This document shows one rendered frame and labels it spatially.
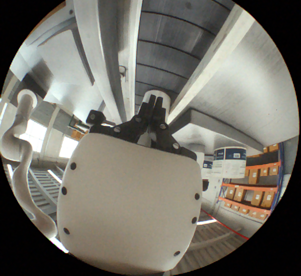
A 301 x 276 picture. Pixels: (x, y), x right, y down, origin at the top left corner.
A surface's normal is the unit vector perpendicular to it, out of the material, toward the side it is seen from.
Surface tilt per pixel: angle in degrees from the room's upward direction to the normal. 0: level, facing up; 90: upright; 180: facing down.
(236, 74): 0
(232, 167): 90
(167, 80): 0
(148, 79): 0
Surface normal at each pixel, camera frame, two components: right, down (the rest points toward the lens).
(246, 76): -0.24, 0.91
